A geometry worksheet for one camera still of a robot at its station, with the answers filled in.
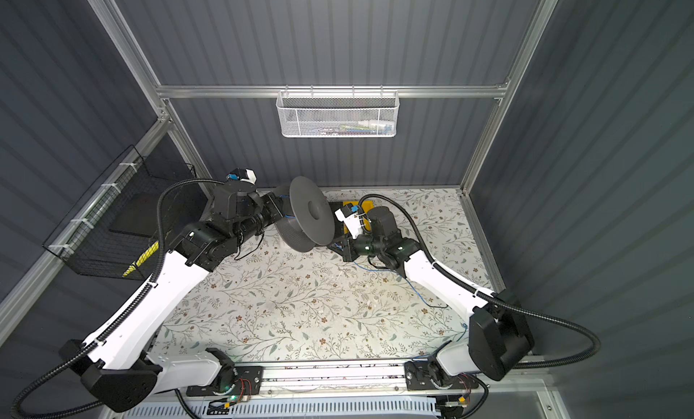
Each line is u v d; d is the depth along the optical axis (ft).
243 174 1.97
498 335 1.37
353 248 2.24
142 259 2.24
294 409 2.53
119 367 1.28
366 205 2.35
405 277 1.93
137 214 2.42
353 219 2.28
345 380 2.47
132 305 1.31
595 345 1.28
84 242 2.07
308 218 2.29
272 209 1.96
